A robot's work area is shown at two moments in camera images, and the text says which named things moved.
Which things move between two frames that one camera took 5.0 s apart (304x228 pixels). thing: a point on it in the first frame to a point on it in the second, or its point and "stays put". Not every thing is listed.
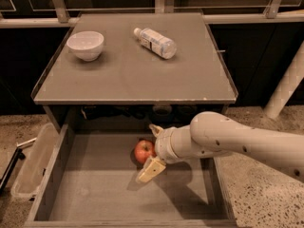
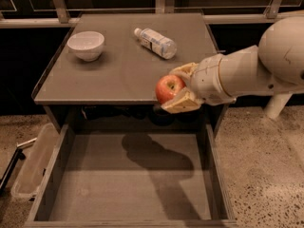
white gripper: [163, 144] to [207, 80]
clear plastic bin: [33, 163] stays put
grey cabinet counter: [128, 83] stays put
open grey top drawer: [91, 182] stays put
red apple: [143, 150] to [167, 86]
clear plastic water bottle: [156, 43] stays put
